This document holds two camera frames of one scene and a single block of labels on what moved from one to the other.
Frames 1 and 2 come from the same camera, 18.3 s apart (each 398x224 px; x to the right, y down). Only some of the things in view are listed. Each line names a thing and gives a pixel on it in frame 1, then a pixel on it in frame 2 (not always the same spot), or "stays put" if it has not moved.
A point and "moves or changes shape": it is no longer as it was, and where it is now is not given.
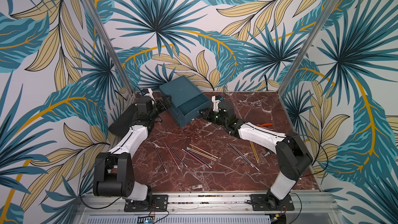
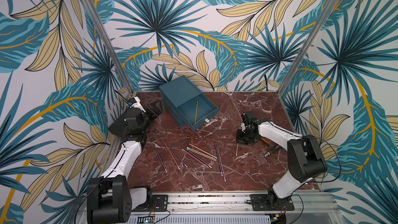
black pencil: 240,154 -> 218,159
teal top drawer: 193,108 moves or changes shape
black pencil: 198,158 stays put
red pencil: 194,157 stays put
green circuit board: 145,220 stays put
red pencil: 251,163 -> 221,165
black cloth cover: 120,126 stays put
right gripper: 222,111 -> 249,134
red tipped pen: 172,156 stays put
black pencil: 176,155 stays put
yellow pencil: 202,150 stays put
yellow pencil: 254,152 -> 196,112
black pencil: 160,158 stays put
